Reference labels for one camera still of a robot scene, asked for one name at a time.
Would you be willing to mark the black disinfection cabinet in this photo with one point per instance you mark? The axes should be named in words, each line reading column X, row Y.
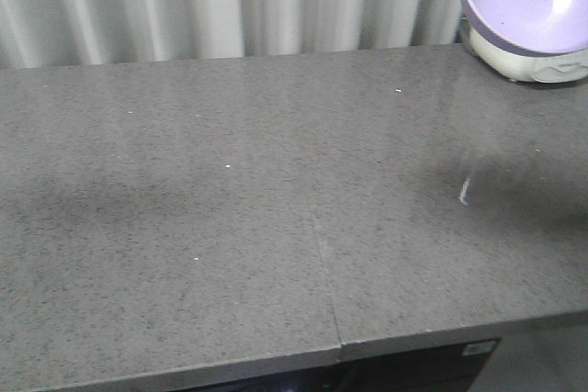
column 444, row 368

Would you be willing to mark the white pleated curtain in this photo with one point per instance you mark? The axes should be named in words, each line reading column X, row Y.
column 37, row 33

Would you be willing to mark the white rice cooker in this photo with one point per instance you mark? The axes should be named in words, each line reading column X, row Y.
column 557, row 69

